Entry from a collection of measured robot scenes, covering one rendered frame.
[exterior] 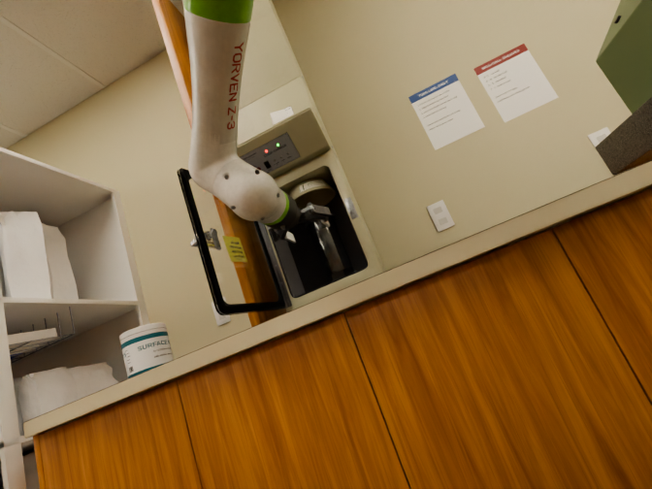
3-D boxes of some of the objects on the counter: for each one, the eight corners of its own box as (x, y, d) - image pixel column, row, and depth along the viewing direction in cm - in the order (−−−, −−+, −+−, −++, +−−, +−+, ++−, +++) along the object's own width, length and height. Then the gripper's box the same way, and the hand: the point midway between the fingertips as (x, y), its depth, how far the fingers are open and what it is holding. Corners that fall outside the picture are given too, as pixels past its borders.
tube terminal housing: (315, 322, 136) (253, 148, 156) (397, 289, 129) (322, 112, 149) (290, 325, 112) (221, 119, 132) (389, 285, 106) (301, 75, 126)
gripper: (317, 179, 91) (341, 204, 112) (237, 218, 96) (274, 235, 117) (328, 205, 89) (349, 225, 110) (245, 244, 94) (280, 256, 115)
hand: (309, 229), depth 112 cm, fingers open, 11 cm apart
